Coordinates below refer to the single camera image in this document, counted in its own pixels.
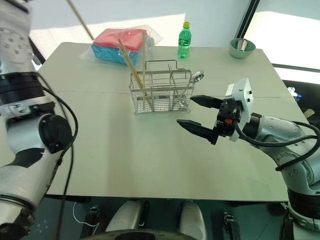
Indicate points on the pale green bowl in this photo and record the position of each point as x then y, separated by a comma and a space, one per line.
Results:
240, 54

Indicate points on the black table caster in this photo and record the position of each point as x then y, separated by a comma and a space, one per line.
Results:
93, 215
231, 227

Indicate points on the white rounded shell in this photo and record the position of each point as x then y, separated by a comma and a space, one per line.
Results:
125, 215
191, 217

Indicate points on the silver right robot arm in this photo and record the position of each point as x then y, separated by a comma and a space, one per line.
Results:
275, 132

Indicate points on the pink folded cloth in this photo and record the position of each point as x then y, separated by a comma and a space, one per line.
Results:
117, 38

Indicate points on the green plastic soda bottle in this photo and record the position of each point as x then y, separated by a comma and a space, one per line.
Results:
184, 47

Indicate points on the long wooden stick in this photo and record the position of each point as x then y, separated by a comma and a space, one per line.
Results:
80, 18

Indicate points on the wooden chopstick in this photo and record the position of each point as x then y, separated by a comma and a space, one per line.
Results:
131, 65

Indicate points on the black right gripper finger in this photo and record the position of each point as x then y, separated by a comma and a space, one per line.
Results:
207, 102
200, 130

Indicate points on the clear plastic bag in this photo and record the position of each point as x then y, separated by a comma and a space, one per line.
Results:
155, 37

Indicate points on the blue folded cloth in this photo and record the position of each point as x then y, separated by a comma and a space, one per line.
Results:
107, 55

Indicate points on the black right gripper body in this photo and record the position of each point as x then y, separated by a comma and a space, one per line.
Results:
227, 115

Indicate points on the dark window frame post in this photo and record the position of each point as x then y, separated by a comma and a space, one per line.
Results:
246, 20

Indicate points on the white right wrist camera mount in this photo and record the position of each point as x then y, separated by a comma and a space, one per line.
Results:
242, 95

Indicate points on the small blue white object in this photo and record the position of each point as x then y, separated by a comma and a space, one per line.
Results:
295, 93

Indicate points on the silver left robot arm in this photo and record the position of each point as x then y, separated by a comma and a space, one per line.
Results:
22, 62

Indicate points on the metal spoon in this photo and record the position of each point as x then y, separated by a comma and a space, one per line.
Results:
198, 75

